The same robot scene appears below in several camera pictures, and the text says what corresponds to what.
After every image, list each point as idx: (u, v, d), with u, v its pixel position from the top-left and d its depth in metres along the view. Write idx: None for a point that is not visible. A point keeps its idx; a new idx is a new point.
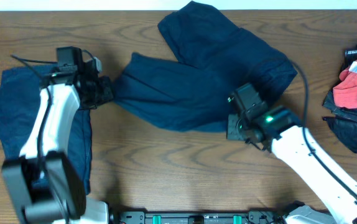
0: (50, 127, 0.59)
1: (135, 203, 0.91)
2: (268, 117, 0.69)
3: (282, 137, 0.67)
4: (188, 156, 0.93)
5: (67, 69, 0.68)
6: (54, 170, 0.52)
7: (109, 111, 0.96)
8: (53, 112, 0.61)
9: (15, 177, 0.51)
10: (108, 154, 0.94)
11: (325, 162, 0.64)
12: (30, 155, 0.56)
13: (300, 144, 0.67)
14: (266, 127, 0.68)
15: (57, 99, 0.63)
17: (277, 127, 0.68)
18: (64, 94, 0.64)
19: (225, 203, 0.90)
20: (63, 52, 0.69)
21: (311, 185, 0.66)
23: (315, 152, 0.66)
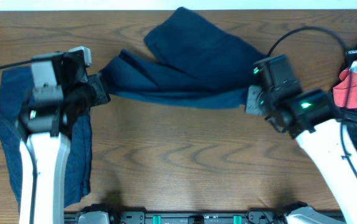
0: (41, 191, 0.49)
1: (135, 204, 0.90)
2: (304, 103, 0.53)
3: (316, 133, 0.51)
4: (188, 156, 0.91)
5: (48, 91, 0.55)
6: None
7: (109, 110, 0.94)
8: (44, 178, 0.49)
9: None
10: (108, 154, 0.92)
11: None
12: None
13: (334, 143, 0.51)
14: (303, 114, 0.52)
15: (46, 152, 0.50)
17: (313, 116, 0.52)
18: (52, 152, 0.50)
19: (225, 203, 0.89)
20: (38, 65, 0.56)
21: (336, 191, 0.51)
23: (351, 157, 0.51)
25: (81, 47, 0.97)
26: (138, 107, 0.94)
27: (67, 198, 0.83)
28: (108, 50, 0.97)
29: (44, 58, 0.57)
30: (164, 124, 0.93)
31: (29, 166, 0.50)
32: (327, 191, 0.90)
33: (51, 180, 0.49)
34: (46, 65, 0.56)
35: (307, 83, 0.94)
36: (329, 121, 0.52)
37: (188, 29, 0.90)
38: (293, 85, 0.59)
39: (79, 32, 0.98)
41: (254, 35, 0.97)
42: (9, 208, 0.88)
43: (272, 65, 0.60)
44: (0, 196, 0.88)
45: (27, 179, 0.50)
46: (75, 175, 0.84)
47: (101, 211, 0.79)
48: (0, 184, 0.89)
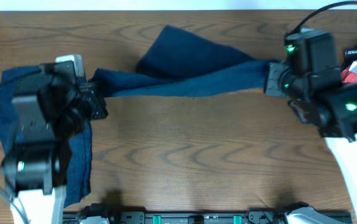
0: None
1: (135, 204, 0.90)
2: (351, 104, 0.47)
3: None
4: (188, 156, 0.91)
5: (36, 132, 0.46)
6: None
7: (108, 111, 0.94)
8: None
9: None
10: (108, 154, 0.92)
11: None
12: None
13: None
14: (346, 118, 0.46)
15: (41, 202, 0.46)
17: None
18: (48, 207, 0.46)
19: (225, 203, 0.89)
20: (22, 101, 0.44)
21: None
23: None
25: (82, 47, 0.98)
26: (138, 107, 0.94)
27: (68, 199, 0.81)
28: (108, 50, 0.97)
29: (29, 94, 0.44)
30: (164, 124, 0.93)
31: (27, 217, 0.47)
32: (327, 191, 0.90)
33: None
34: (30, 102, 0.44)
35: None
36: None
37: (178, 45, 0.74)
38: (333, 73, 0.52)
39: (80, 33, 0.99)
41: (253, 35, 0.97)
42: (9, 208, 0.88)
43: (316, 42, 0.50)
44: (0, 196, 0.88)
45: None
46: (76, 175, 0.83)
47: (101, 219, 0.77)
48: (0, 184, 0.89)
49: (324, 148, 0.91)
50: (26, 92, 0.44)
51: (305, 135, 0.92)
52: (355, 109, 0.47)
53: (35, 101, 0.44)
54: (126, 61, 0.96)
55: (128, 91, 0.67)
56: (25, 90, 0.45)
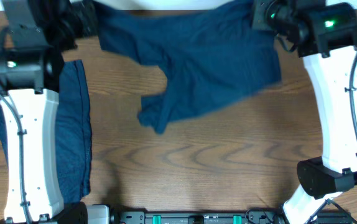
0: (28, 163, 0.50)
1: (135, 204, 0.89)
2: (329, 22, 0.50)
3: (331, 55, 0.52)
4: (188, 156, 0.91)
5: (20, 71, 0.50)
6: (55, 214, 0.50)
7: (109, 111, 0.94)
8: (30, 138, 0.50)
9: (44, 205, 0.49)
10: (108, 154, 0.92)
11: None
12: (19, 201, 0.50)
13: (343, 71, 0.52)
14: (323, 33, 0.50)
15: (31, 104, 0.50)
17: (331, 36, 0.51)
18: (38, 106, 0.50)
19: (225, 203, 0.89)
20: (19, 74, 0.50)
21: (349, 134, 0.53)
23: (355, 90, 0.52)
25: None
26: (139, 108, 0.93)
27: None
28: None
29: (28, 63, 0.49)
30: None
31: (9, 117, 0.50)
32: None
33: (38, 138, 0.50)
34: (18, 68, 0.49)
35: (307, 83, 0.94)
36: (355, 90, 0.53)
37: None
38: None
39: None
41: None
42: None
43: None
44: (1, 196, 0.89)
45: (11, 137, 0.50)
46: (76, 175, 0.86)
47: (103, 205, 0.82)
48: (1, 185, 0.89)
49: None
50: (18, 63, 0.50)
51: (305, 135, 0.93)
52: (332, 25, 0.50)
53: (35, 70, 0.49)
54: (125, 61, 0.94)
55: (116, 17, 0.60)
56: (18, 70, 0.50)
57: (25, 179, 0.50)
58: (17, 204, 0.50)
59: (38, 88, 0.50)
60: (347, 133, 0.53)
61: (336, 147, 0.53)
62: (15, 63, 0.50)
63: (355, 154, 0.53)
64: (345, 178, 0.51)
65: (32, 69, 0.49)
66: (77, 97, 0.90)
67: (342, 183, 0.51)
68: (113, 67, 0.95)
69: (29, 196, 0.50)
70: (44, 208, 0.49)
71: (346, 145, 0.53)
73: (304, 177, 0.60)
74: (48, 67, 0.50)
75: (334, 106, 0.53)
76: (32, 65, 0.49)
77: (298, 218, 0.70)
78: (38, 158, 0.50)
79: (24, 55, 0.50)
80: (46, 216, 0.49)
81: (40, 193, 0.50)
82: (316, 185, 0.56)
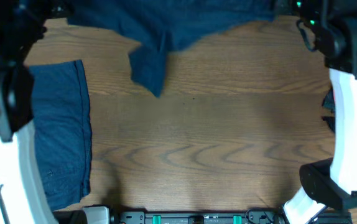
0: (12, 208, 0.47)
1: (136, 204, 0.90)
2: None
3: None
4: (188, 157, 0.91)
5: None
6: None
7: (109, 111, 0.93)
8: (10, 186, 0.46)
9: None
10: (108, 154, 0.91)
11: None
12: None
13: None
14: None
15: (2, 155, 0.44)
17: None
18: (10, 157, 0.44)
19: (225, 203, 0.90)
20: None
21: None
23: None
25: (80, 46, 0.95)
26: (138, 108, 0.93)
27: (67, 198, 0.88)
28: (107, 48, 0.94)
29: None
30: (164, 124, 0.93)
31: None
32: None
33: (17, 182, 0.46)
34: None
35: (307, 82, 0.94)
36: None
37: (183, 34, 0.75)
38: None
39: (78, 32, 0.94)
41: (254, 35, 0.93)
42: None
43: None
44: None
45: None
46: (75, 175, 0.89)
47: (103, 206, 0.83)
48: None
49: (324, 148, 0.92)
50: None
51: (305, 135, 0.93)
52: None
53: None
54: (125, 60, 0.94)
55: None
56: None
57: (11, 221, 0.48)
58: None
59: (6, 136, 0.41)
60: None
61: (349, 168, 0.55)
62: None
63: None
64: (352, 200, 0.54)
65: None
66: (76, 96, 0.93)
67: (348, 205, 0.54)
68: (113, 67, 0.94)
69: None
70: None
71: None
73: (310, 183, 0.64)
74: (4, 99, 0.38)
75: None
76: None
77: (300, 218, 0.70)
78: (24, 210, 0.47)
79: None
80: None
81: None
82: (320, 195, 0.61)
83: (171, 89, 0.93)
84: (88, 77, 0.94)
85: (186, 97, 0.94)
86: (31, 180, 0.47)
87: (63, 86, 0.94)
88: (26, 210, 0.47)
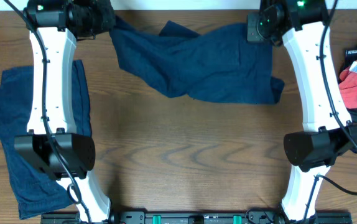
0: (51, 79, 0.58)
1: (135, 203, 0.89)
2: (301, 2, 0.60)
3: (303, 28, 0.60)
4: (188, 156, 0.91)
5: (44, 14, 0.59)
6: (63, 144, 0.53)
7: (109, 111, 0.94)
8: (53, 65, 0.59)
9: (63, 141, 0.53)
10: (109, 153, 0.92)
11: (330, 73, 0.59)
12: (38, 131, 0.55)
13: (313, 43, 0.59)
14: (295, 10, 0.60)
15: (55, 40, 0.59)
17: (305, 15, 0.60)
18: (60, 42, 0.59)
19: (225, 203, 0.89)
20: (45, 15, 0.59)
21: (322, 95, 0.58)
23: (325, 58, 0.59)
25: (83, 47, 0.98)
26: (138, 108, 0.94)
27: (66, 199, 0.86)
28: (109, 49, 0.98)
29: (52, 9, 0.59)
30: (164, 124, 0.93)
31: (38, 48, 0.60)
32: (328, 191, 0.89)
33: (60, 63, 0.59)
34: (44, 11, 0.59)
35: None
36: (327, 60, 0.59)
37: None
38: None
39: None
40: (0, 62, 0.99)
41: None
42: (9, 208, 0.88)
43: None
44: (1, 196, 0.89)
45: (38, 64, 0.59)
46: None
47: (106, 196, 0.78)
48: (2, 184, 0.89)
49: None
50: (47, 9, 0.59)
51: None
52: (303, 5, 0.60)
53: (58, 17, 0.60)
54: None
55: None
56: (47, 8, 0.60)
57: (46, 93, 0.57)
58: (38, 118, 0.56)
59: (61, 27, 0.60)
60: (322, 96, 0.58)
61: (313, 111, 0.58)
62: (43, 8, 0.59)
63: (328, 113, 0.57)
64: (321, 135, 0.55)
65: (55, 13, 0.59)
66: (76, 96, 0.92)
67: (317, 140, 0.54)
68: (114, 68, 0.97)
69: (49, 114, 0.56)
70: (60, 123, 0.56)
71: (319, 108, 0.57)
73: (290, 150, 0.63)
74: (70, 15, 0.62)
75: (310, 73, 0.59)
76: (56, 10, 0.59)
77: (299, 208, 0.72)
78: (58, 85, 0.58)
79: (49, 5, 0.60)
80: (62, 130, 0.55)
81: (58, 113, 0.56)
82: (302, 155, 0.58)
83: None
84: (89, 78, 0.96)
85: (186, 97, 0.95)
86: (67, 85, 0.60)
87: None
88: (60, 86, 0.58)
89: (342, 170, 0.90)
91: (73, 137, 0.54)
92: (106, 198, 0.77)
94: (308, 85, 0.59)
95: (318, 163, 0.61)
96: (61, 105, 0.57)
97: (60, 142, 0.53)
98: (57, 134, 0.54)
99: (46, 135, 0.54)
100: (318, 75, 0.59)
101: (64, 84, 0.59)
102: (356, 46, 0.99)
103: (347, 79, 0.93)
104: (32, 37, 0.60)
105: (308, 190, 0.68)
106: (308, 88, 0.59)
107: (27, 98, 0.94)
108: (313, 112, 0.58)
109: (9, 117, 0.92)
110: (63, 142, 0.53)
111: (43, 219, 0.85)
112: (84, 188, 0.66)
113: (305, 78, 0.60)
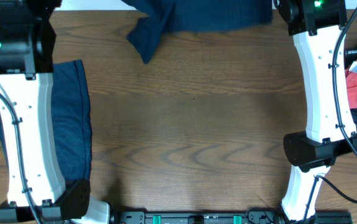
0: (27, 140, 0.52)
1: (135, 204, 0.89)
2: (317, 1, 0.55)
3: (317, 33, 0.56)
4: (188, 156, 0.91)
5: (7, 53, 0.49)
6: (51, 216, 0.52)
7: (109, 111, 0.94)
8: (28, 124, 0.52)
9: (51, 214, 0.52)
10: (109, 154, 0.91)
11: (340, 82, 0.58)
12: (22, 201, 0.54)
13: (328, 50, 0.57)
14: (311, 12, 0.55)
15: (25, 91, 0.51)
17: (319, 17, 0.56)
18: (32, 93, 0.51)
19: (225, 203, 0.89)
20: (8, 58, 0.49)
21: (330, 106, 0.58)
23: (338, 66, 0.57)
25: (82, 47, 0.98)
26: (138, 109, 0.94)
27: None
28: (108, 48, 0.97)
29: (17, 43, 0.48)
30: (164, 124, 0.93)
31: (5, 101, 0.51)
32: (328, 191, 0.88)
33: (33, 119, 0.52)
34: (5, 51, 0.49)
35: None
36: (339, 67, 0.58)
37: None
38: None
39: (79, 32, 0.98)
40: None
41: (252, 35, 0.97)
42: None
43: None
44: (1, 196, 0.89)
45: (7, 123, 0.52)
46: (77, 175, 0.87)
47: (105, 203, 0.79)
48: (2, 185, 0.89)
49: None
50: (7, 43, 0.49)
51: None
52: (320, 5, 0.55)
53: (25, 49, 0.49)
54: (126, 60, 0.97)
55: None
56: (7, 40, 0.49)
57: (24, 157, 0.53)
58: (20, 189, 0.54)
59: (30, 74, 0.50)
60: (329, 106, 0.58)
61: (319, 121, 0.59)
62: (2, 43, 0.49)
63: (334, 125, 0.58)
64: (325, 147, 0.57)
65: (21, 49, 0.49)
66: (76, 97, 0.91)
67: (322, 150, 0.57)
68: (114, 67, 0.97)
69: (30, 182, 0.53)
70: (45, 194, 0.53)
71: (325, 121, 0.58)
73: (290, 149, 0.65)
74: (38, 46, 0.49)
75: (319, 82, 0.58)
76: (20, 45, 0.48)
77: (299, 205, 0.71)
78: (36, 149, 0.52)
79: (9, 37, 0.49)
80: (49, 201, 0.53)
81: (41, 182, 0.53)
82: (300, 157, 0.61)
83: (171, 89, 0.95)
84: (89, 78, 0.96)
85: (186, 97, 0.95)
86: (46, 137, 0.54)
87: (62, 87, 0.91)
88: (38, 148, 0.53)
89: (342, 170, 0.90)
91: (61, 209, 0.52)
92: (103, 205, 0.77)
94: (316, 93, 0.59)
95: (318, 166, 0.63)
96: (44, 172, 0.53)
97: (46, 215, 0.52)
98: (43, 205, 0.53)
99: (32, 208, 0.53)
100: (329, 84, 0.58)
101: (44, 137, 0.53)
102: (356, 47, 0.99)
103: (347, 79, 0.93)
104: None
105: (308, 190, 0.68)
106: (316, 96, 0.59)
107: None
108: (318, 122, 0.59)
109: None
110: (50, 214, 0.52)
111: None
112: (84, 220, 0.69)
113: (315, 85, 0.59)
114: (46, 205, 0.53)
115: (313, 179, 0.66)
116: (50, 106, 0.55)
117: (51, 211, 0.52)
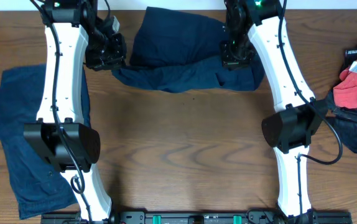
0: (62, 71, 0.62)
1: (135, 204, 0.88)
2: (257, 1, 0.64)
3: (262, 23, 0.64)
4: (188, 156, 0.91)
5: (61, 11, 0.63)
6: (70, 133, 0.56)
7: (109, 111, 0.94)
8: (66, 57, 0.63)
9: (71, 129, 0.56)
10: (109, 153, 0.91)
11: (290, 61, 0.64)
12: (48, 119, 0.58)
13: (273, 34, 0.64)
14: (254, 9, 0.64)
15: (69, 34, 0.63)
17: (262, 13, 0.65)
18: (74, 35, 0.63)
19: (225, 203, 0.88)
20: (61, 14, 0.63)
21: (287, 79, 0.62)
23: (283, 45, 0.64)
25: None
26: (138, 108, 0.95)
27: (67, 199, 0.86)
28: None
29: (68, 8, 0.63)
30: (165, 124, 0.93)
31: (52, 42, 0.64)
32: (327, 191, 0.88)
33: (71, 58, 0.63)
34: (60, 9, 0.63)
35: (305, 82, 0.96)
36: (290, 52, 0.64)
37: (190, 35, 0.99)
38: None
39: None
40: None
41: None
42: (8, 208, 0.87)
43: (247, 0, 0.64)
44: (0, 196, 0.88)
45: (51, 56, 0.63)
46: None
47: (108, 196, 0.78)
48: (0, 185, 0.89)
49: (324, 148, 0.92)
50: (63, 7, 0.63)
51: None
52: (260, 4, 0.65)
53: (73, 14, 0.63)
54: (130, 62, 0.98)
55: (157, 33, 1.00)
56: (64, 5, 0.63)
57: (58, 84, 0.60)
58: (47, 107, 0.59)
59: (75, 23, 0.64)
60: (286, 78, 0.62)
61: (280, 92, 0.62)
62: (60, 4, 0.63)
63: (293, 93, 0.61)
64: (289, 112, 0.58)
65: (70, 12, 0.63)
66: None
67: (285, 116, 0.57)
68: None
69: (58, 104, 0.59)
70: (69, 113, 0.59)
71: (288, 88, 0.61)
73: (266, 134, 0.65)
74: (84, 13, 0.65)
75: (275, 60, 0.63)
76: (71, 8, 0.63)
77: (293, 196, 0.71)
78: (68, 79, 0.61)
79: (66, 4, 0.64)
80: (70, 120, 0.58)
81: (67, 104, 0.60)
82: (275, 134, 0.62)
83: None
84: (89, 78, 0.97)
85: (186, 97, 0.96)
86: (77, 78, 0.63)
87: None
88: (71, 79, 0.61)
89: (342, 170, 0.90)
91: (80, 127, 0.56)
92: (108, 198, 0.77)
94: (273, 70, 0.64)
95: (296, 142, 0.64)
96: (71, 96, 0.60)
97: (67, 130, 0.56)
98: (64, 122, 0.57)
99: (55, 125, 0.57)
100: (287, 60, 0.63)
101: (75, 74, 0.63)
102: None
103: (347, 79, 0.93)
104: (48, 32, 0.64)
105: (295, 174, 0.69)
106: (273, 72, 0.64)
107: (27, 99, 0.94)
108: (280, 94, 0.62)
109: (9, 117, 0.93)
110: (70, 131, 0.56)
111: (43, 219, 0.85)
112: (87, 190, 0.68)
113: (270, 63, 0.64)
114: (68, 122, 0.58)
115: (296, 160, 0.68)
116: (83, 61, 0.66)
117: (71, 127, 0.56)
